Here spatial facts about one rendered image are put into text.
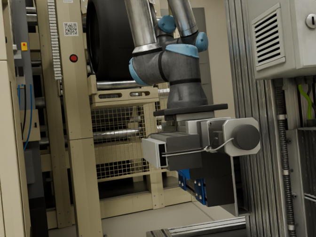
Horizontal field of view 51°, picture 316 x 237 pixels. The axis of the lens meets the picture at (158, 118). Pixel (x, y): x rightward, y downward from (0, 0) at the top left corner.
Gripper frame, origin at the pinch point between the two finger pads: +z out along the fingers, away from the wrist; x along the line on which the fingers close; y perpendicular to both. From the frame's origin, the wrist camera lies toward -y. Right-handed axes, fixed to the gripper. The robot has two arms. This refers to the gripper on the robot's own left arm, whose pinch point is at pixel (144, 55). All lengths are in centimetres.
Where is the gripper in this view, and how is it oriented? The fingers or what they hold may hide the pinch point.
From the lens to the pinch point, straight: 171.3
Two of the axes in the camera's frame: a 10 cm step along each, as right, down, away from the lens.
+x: -9.3, 0.9, -3.5
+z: -3.3, 1.6, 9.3
